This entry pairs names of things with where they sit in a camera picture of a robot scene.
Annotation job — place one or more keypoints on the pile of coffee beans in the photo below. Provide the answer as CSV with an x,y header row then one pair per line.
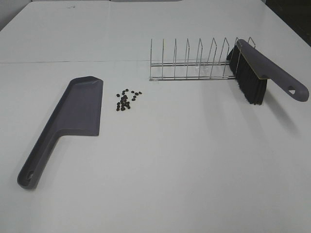
x,y
125,98

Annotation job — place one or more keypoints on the purple plastic dustpan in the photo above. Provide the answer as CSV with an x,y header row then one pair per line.
x,y
77,113

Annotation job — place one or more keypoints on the purple hand brush black bristles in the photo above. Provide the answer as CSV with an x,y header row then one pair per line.
x,y
252,71

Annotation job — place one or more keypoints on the metal wire dish rack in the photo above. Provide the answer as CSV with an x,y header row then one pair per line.
x,y
171,62

